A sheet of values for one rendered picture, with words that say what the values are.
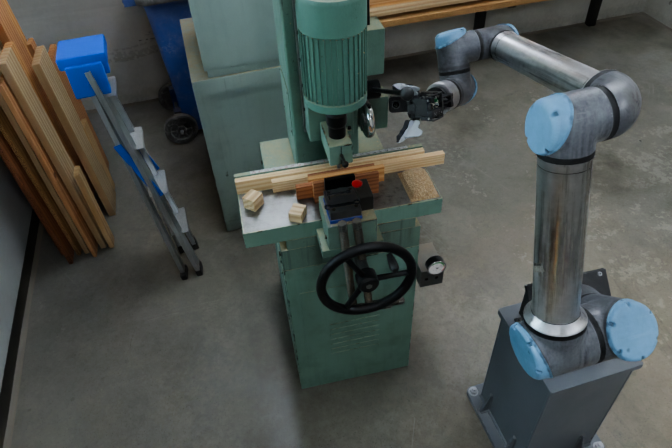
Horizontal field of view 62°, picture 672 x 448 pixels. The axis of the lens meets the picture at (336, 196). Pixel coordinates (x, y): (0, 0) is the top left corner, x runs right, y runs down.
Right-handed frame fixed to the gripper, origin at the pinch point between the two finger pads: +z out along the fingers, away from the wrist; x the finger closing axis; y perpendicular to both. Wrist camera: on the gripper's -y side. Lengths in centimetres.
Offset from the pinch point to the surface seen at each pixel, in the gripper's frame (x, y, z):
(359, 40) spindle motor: -19.8, -4.2, 5.6
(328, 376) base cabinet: 108, -46, -9
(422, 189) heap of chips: 26.2, -1.7, -14.9
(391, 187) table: 26.3, -11.5, -13.1
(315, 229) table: 32.7, -22.9, 10.9
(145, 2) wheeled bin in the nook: -38, -181, -51
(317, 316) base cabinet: 71, -36, 3
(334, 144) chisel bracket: 9.3, -20.1, 1.2
